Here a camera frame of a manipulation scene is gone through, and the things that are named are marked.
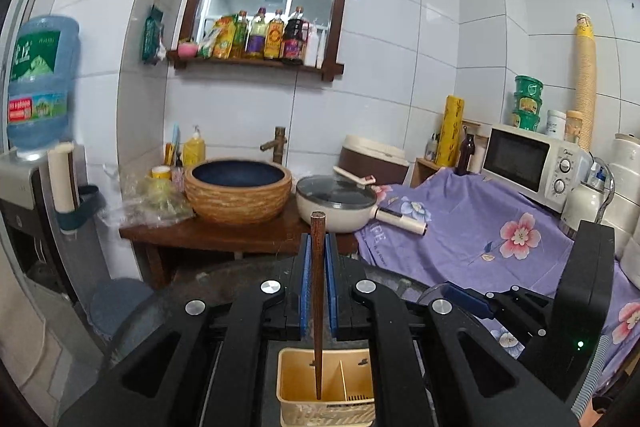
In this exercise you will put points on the brown white rice cooker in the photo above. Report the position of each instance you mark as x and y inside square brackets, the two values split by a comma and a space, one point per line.
[370, 157]

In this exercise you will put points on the cream frying pan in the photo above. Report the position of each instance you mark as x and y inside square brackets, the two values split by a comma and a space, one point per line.
[345, 222]

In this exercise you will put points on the small clear bottle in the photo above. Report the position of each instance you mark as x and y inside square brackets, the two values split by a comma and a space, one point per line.
[431, 149]

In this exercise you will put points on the white jar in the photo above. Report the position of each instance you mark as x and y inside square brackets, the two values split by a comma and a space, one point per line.
[556, 124]

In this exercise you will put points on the small pink bottle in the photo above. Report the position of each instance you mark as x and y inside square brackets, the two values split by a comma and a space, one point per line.
[178, 177]

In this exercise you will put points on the yellow cup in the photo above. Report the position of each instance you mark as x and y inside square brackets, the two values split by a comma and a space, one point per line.
[161, 173]

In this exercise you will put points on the white rice paddle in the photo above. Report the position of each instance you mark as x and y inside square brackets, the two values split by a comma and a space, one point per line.
[350, 174]

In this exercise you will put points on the brown wooden chopstick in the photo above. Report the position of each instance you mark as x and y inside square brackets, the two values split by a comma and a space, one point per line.
[316, 307]

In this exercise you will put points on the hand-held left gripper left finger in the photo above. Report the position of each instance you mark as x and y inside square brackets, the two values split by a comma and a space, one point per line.
[305, 297]

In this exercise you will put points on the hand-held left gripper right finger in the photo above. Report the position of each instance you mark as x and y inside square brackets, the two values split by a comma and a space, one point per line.
[331, 297]

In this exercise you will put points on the yellow seasoning pouch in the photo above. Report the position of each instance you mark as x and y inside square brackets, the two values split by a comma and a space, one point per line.
[220, 39]

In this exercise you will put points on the yellow soap bottle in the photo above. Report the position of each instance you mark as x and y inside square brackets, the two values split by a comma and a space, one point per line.
[194, 152]

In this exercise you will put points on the white water dispenser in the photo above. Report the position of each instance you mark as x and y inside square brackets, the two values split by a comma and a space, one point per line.
[30, 207]

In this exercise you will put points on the purple floral cloth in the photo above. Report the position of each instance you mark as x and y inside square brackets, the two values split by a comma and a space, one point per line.
[460, 227]

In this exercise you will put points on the dark soy sauce bottle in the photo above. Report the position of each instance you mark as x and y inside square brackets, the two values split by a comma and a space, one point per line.
[293, 39]

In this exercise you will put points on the green packet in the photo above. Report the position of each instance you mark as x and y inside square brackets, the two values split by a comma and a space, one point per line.
[152, 34]

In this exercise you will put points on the teal wall holder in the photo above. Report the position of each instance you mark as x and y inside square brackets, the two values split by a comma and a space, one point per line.
[82, 212]

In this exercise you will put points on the wooden box shelf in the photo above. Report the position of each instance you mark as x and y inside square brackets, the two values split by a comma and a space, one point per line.
[425, 174]

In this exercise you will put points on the pink bowl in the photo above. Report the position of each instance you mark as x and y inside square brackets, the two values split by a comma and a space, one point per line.
[188, 50]

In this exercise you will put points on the brown glass bottle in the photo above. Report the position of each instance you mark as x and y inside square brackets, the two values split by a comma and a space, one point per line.
[465, 157]

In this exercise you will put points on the clear plastic bag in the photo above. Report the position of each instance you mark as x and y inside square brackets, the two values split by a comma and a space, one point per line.
[145, 207]

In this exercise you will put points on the bronze faucet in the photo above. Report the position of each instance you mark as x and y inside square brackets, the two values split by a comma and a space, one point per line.
[277, 144]

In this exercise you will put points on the blue water jug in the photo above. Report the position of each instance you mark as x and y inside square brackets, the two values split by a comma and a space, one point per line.
[40, 82]

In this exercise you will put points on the wooden washstand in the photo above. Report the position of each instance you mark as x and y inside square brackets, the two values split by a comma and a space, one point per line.
[210, 237]

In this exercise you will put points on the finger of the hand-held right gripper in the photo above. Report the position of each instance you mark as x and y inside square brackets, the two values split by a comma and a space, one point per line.
[465, 299]
[535, 331]

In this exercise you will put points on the white kettle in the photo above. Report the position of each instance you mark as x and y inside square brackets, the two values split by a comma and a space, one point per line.
[582, 207]

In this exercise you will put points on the orange label bottle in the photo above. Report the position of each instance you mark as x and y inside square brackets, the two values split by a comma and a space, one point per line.
[273, 39]

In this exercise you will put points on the white plastic bottle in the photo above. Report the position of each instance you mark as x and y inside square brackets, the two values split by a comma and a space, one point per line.
[311, 49]

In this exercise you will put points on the tall paper cup stack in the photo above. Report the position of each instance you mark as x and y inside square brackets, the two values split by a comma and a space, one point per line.
[586, 82]

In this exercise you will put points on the beige plastic utensil holder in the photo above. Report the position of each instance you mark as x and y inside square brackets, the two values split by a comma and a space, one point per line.
[300, 382]

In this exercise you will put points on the purple label bottle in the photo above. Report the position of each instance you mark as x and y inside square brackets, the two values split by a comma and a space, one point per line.
[255, 39]

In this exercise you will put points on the wooden framed mirror shelf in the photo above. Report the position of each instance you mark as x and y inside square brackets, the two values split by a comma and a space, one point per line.
[197, 7]

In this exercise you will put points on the glass pan lid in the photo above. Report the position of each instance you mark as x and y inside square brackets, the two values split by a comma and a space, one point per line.
[335, 194]

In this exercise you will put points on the yellow wrap roll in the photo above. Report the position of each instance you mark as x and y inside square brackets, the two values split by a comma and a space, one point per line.
[450, 132]

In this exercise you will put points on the green label oil bottle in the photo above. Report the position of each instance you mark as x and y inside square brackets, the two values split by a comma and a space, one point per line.
[240, 38]

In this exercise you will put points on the white microwave oven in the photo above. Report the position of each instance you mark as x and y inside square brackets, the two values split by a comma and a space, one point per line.
[520, 162]

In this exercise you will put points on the ribbed brown wash basin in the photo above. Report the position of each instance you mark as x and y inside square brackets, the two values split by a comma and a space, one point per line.
[237, 202]

